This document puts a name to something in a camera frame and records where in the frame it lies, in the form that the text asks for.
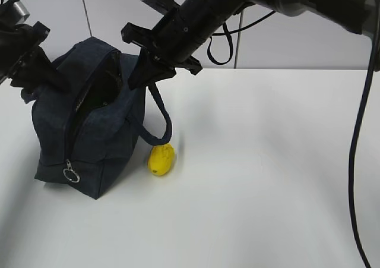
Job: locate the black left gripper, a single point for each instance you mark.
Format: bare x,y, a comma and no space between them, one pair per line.
19,46

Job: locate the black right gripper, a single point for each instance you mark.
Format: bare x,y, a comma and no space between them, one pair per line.
173,49

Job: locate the dark navy lunch bag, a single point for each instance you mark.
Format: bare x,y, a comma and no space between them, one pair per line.
88,135

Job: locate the yellow lemon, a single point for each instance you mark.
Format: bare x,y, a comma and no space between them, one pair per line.
161,159

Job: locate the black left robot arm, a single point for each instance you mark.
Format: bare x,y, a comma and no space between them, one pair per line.
22,59

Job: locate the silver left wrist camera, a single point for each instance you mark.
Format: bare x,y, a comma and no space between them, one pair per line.
13,12

